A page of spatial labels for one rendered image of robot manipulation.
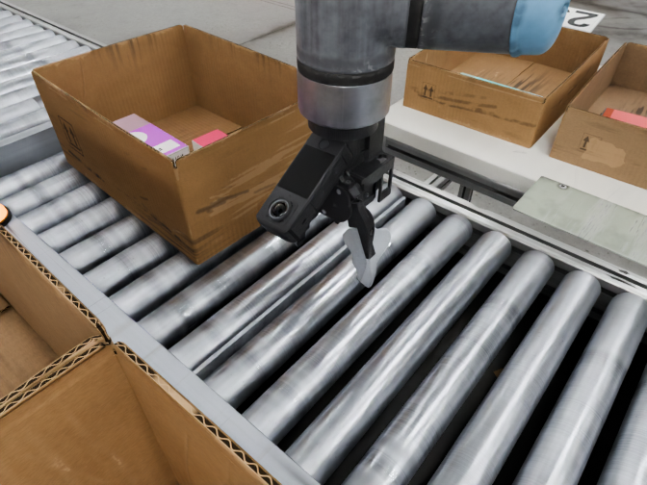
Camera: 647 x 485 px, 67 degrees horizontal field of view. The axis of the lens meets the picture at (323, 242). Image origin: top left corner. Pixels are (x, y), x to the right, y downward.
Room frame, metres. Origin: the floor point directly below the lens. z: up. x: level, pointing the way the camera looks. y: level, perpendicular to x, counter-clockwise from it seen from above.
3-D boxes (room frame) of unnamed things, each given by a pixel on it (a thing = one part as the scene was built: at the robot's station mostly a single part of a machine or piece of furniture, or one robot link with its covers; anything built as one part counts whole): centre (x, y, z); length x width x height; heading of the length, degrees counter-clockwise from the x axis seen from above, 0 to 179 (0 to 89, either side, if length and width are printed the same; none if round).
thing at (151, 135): (0.69, 0.31, 0.79); 0.16 x 0.11 x 0.07; 47
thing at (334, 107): (0.45, -0.02, 1.02); 0.10 x 0.09 x 0.05; 50
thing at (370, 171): (0.45, -0.02, 0.94); 0.09 x 0.08 x 0.12; 140
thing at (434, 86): (1.03, -0.40, 0.80); 0.38 x 0.28 x 0.10; 141
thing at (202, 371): (0.47, 0.01, 0.70); 0.46 x 0.01 x 0.09; 140
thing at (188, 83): (0.72, 0.22, 0.83); 0.39 x 0.29 x 0.17; 47
